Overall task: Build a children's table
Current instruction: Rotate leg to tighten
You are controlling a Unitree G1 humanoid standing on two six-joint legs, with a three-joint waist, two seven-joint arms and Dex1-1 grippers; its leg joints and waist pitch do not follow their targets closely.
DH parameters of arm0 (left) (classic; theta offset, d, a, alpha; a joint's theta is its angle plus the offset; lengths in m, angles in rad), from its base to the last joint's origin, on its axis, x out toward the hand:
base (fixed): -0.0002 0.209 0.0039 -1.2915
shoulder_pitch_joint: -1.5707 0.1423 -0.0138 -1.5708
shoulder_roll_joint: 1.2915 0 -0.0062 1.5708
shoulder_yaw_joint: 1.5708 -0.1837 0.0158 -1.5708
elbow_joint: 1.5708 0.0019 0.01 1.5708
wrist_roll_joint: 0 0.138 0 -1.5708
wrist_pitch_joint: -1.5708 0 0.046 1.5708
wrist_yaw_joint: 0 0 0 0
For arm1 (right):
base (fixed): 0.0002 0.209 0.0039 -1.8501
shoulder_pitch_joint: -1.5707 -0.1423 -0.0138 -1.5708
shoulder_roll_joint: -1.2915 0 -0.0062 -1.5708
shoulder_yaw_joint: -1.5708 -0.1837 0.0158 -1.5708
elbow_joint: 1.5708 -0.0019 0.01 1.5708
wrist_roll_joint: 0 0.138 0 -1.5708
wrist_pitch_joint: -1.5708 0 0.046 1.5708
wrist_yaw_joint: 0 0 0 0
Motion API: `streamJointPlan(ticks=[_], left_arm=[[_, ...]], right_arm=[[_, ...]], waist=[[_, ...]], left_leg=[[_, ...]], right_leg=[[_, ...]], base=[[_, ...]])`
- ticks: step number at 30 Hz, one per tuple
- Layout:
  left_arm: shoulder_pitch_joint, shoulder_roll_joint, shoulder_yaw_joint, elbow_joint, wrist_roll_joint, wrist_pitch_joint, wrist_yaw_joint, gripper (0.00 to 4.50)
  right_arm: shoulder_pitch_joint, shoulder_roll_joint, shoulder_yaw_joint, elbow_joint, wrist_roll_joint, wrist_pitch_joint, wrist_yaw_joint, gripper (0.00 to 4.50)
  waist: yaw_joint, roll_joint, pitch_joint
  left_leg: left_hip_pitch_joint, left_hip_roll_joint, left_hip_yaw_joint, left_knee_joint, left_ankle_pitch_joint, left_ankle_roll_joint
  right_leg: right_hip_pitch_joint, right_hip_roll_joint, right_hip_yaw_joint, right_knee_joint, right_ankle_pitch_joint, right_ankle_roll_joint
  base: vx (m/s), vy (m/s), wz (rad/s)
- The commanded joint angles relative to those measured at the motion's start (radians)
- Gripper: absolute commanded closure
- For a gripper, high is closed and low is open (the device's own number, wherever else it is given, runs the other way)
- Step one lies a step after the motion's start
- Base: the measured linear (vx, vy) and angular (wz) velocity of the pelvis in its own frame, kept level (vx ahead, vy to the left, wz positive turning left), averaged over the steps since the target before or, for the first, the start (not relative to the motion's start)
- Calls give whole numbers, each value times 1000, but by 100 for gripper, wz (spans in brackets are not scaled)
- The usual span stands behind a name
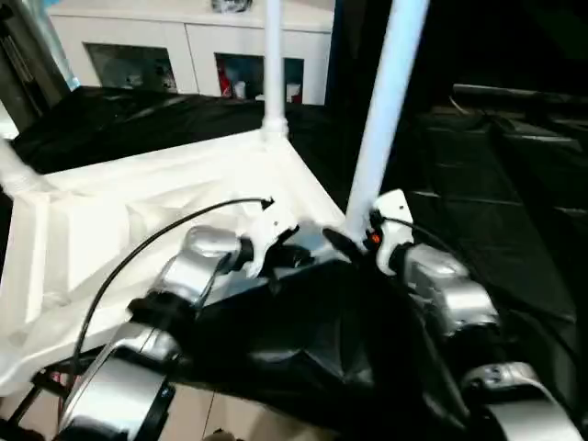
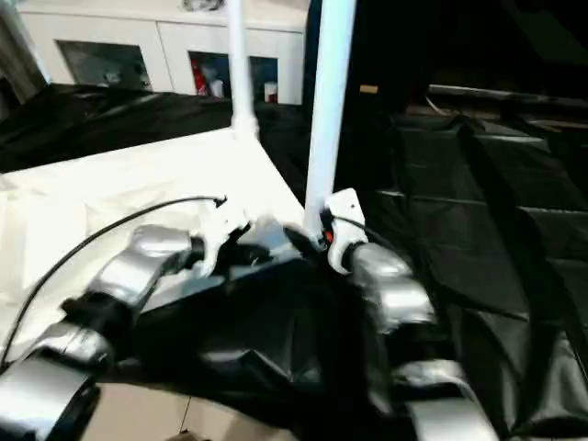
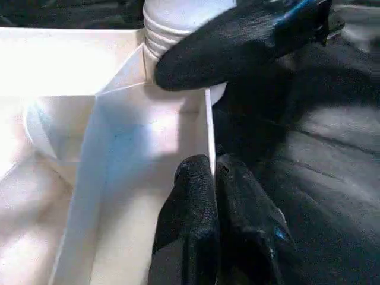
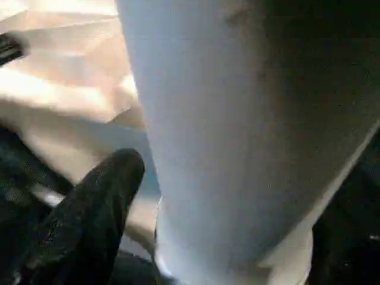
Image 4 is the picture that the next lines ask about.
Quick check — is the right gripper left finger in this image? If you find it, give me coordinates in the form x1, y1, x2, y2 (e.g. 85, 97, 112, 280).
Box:
11, 147, 146, 285

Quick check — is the white plastic table top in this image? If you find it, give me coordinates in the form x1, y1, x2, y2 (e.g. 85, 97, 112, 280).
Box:
0, 0, 163, 258

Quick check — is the white plastic table leg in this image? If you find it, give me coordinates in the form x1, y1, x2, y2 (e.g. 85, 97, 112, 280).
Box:
117, 0, 380, 285

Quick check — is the black glossy mat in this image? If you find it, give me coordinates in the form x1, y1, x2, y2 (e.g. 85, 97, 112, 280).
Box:
0, 124, 380, 285

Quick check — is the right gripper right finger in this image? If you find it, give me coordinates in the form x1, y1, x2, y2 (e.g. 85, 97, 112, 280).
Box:
307, 175, 380, 285

